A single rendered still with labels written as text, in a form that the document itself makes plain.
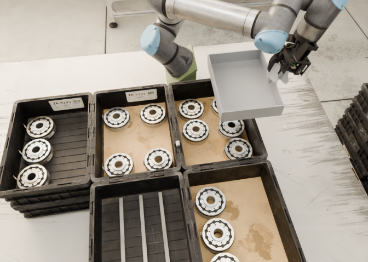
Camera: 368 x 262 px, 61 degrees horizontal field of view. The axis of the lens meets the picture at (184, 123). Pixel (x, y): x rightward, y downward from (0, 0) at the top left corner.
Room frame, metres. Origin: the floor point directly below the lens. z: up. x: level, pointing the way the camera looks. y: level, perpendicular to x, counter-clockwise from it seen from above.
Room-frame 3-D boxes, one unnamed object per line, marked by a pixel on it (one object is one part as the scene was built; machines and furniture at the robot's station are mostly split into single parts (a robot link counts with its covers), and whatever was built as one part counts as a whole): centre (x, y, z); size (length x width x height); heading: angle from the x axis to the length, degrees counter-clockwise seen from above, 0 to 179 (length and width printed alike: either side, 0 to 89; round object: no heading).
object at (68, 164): (0.61, 0.48, 0.87); 0.40 x 0.30 x 0.11; 9
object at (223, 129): (0.71, -0.19, 0.86); 0.10 x 0.10 x 0.01
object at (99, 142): (0.65, 0.18, 0.87); 0.40 x 0.30 x 0.11; 9
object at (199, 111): (0.80, -0.03, 0.86); 0.10 x 0.10 x 0.01
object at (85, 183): (0.61, 0.48, 0.92); 0.40 x 0.30 x 0.02; 9
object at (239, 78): (0.74, -0.20, 1.07); 0.27 x 0.20 x 0.05; 7
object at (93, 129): (0.65, 0.18, 0.92); 0.40 x 0.30 x 0.02; 9
